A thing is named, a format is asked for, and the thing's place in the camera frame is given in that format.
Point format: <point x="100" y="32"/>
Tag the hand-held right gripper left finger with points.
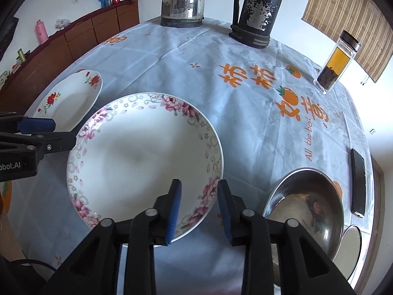
<point x="173" y="212"/>

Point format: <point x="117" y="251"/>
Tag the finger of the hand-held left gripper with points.
<point x="58" y="144"/>
<point x="36" y="125"/>

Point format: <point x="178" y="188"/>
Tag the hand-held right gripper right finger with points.
<point x="225" y="212"/>

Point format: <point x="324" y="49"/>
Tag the small red flower plate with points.
<point x="70" y="104"/>

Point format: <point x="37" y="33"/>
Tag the large pink floral plate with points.
<point x="144" y="159"/>

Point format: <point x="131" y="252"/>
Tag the stainless steel bowl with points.
<point x="307" y="202"/>

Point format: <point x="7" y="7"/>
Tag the white enamel bowl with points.
<point x="351" y="245"/>

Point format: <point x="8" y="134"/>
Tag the green box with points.
<point x="21" y="56"/>

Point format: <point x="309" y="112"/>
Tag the brown wooden cabinet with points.
<point x="61" y="52"/>

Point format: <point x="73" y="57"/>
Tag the orange print plastic tablecloth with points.
<point x="245" y="123"/>

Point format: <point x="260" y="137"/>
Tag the pink thermos flask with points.
<point x="42" y="32"/>

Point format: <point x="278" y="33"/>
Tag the clear plastic bag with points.
<point x="63" y="24"/>

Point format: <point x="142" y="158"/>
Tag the black smartphone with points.
<point x="358" y="184"/>

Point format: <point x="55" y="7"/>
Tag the glass tea bottle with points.
<point x="333" y="64"/>

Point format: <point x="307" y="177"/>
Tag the stainless steel kettle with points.
<point x="182" y="3"/>

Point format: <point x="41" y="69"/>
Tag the worn black thermos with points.
<point x="258" y="12"/>

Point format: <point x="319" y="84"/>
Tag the bamboo window blind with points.
<point x="353" y="6"/>

